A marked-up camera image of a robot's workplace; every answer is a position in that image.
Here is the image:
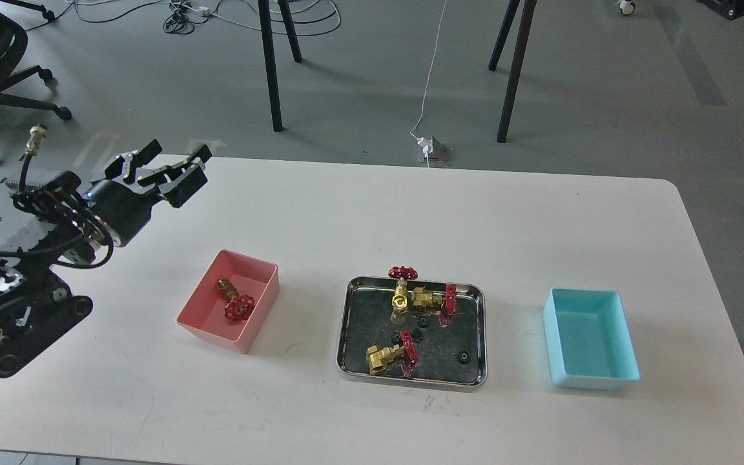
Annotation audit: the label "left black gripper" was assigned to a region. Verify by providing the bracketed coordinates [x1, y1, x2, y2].
[85, 139, 212, 247]

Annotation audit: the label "brass valve red handle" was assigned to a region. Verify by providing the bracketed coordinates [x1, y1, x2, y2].
[216, 278, 256, 323]
[389, 267, 419, 324]

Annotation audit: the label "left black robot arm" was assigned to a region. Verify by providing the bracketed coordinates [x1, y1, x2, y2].
[0, 125, 212, 378]

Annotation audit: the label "pink plastic box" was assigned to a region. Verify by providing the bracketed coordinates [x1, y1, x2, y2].
[176, 250, 280, 354]

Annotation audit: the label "black gear at centre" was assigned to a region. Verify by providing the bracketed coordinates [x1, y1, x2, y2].
[411, 327, 424, 344]

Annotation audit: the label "brass valve at tray front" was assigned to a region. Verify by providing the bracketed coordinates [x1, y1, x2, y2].
[366, 331, 419, 379]

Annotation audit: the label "brass valve beside tray edge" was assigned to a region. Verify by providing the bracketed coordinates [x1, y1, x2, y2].
[411, 284, 458, 327]

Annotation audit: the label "blue plastic box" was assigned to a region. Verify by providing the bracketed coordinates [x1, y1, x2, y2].
[542, 287, 641, 389]

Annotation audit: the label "black table leg left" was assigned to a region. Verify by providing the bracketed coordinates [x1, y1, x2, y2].
[257, 1, 302, 132]

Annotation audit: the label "black table leg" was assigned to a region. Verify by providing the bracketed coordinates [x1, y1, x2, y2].
[257, 1, 302, 132]
[488, 1, 538, 143]

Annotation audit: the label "white power adapter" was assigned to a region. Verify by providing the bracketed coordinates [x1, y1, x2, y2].
[417, 136, 449, 167]

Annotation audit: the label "stainless steel tray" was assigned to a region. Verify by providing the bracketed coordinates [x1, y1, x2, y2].
[336, 276, 487, 389]

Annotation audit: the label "black table leg right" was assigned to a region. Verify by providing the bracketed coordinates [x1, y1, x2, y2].
[488, 1, 538, 143]

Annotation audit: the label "tangled floor cables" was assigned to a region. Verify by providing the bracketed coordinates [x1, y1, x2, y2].
[68, 0, 343, 37]

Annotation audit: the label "upright brass valve red handle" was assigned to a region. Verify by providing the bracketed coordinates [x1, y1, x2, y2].
[389, 267, 419, 324]

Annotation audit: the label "white cable on floor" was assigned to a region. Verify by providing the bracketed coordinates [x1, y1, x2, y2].
[409, 0, 448, 140]

